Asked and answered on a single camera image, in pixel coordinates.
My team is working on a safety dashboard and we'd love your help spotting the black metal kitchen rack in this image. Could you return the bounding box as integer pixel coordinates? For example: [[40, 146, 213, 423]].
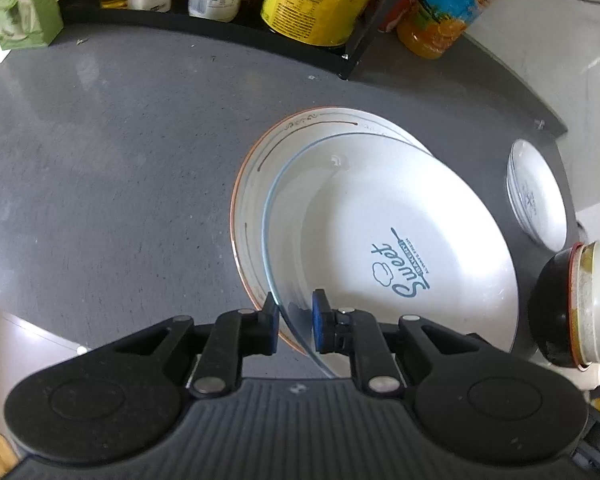
[[60, 0, 431, 81]]

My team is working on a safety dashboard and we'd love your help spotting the white plate with orange rim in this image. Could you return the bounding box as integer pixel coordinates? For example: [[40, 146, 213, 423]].
[[230, 106, 433, 365]]

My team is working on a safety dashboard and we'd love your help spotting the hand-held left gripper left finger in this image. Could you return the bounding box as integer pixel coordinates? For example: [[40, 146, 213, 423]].
[[82, 291, 281, 399]]

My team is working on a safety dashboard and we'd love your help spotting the red drink can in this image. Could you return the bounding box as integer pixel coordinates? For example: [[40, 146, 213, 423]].
[[377, 0, 421, 33]]

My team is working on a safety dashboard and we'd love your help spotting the yellow label jar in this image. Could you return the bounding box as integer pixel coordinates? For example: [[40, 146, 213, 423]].
[[259, 0, 376, 51]]

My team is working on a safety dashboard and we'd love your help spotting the white bowl with floral pattern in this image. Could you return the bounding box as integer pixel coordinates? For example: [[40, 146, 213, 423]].
[[572, 240, 600, 365]]

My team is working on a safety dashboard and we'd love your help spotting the red and black bowl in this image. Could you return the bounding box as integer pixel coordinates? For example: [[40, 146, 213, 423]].
[[528, 242, 588, 368]]

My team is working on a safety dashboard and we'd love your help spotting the orange juice bottle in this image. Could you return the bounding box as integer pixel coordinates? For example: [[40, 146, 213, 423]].
[[396, 0, 526, 60]]

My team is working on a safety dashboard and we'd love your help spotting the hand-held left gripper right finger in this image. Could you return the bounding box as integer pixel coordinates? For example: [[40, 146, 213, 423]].
[[312, 289, 501, 397]]

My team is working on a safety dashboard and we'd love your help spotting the white plate with blue print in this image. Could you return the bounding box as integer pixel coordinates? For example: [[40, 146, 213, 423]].
[[261, 132, 518, 380]]

